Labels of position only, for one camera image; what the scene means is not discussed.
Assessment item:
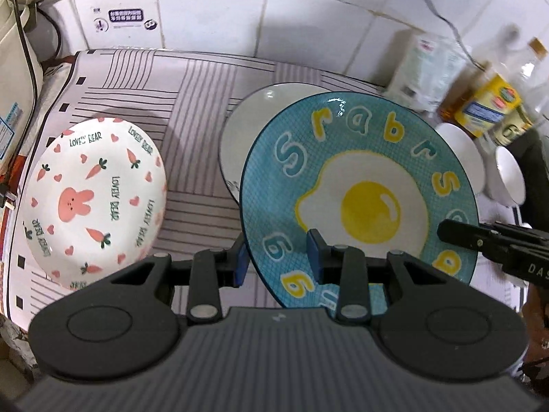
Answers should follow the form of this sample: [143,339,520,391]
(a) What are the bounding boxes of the yellow cap vinegar bottle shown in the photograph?
[489,36,549,149]

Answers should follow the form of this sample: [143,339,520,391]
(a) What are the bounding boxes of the white kitchen appliance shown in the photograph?
[0,0,46,181]

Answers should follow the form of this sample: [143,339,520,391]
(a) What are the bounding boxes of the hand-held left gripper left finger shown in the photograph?
[110,234,249,326]

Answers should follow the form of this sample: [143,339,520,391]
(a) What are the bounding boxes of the white dark-rimmed plate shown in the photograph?
[218,82,344,207]

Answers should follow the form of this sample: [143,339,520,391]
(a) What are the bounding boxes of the blue fried egg plate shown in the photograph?
[239,91,480,310]

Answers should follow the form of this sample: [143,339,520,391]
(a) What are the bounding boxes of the wall sticker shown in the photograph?
[91,6,157,33]

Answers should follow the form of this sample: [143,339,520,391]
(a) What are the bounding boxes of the white green plastic bag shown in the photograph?
[383,30,468,114]

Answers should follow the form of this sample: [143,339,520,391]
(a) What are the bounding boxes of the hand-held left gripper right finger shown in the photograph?
[306,228,469,324]

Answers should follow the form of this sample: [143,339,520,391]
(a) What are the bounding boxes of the white bunny carrot plate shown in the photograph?
[19,117,168,293]

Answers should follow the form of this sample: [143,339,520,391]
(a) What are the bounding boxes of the white bowl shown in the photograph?
[487,146,527,207]
[435,122,487,198]

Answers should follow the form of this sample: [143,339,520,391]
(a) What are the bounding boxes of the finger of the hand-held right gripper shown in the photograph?
[437,219,511,262]

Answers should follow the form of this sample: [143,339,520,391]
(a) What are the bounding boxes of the striped table mat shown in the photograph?
[0,48,530,353]

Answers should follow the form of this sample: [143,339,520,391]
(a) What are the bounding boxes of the yellow label cooking wine bottle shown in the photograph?
[437,23,522,140]

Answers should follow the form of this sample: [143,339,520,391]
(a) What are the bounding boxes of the black appliance power cable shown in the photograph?
[0,0,41,211]

